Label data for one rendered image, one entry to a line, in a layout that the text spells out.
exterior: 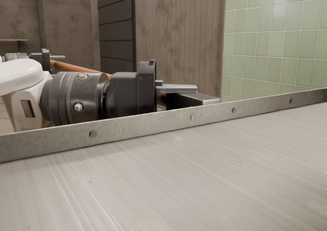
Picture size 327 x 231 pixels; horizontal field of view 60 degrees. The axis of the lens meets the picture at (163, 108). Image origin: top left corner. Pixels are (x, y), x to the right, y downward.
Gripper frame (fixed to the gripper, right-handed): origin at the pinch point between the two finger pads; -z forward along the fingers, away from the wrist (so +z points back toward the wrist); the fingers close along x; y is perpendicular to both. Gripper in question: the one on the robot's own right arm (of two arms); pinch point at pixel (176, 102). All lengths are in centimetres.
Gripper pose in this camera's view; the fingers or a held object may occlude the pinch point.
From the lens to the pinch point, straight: 42.5
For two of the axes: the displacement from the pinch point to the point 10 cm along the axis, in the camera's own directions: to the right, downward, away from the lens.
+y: -0.6, 2.2, -9.7
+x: 0.0, 9.7, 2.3
